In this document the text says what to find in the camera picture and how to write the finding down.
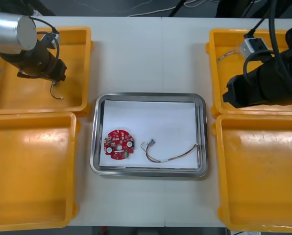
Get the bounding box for black stand leg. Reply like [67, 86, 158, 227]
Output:
[216, 0, 249, 18]
[167, 0, 186, 18]

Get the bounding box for white sheet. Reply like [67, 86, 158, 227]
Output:
[99, 100, 201, 169]

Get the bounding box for white floor cable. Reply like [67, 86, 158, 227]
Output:
[127, 0, 219, 18]

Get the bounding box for round red circuit board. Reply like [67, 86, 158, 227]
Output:
[103, 129, 138, 160]

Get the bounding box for steel tray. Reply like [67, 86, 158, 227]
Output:
[89, 92, 209, 178]

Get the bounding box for yellow-orange plastic bin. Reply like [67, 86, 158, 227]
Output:
[0, 112, 82, 233]
[211, 114, 292, 233]
[0, 26, 95, 117]
[204, 28, 292, 118]

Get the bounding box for blue-white twisted wire harness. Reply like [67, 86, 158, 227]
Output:
[216, 47, 242, 66]

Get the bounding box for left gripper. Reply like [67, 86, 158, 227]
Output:
[47, 59, 68, 86]

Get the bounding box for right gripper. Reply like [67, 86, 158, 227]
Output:
[221, 66, 268, 109]

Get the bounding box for multicolour wire harness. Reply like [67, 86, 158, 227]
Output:
[140, 139, 202, 164]

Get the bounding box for small metal solenoid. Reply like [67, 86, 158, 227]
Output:
[49, 80, 65, 100]

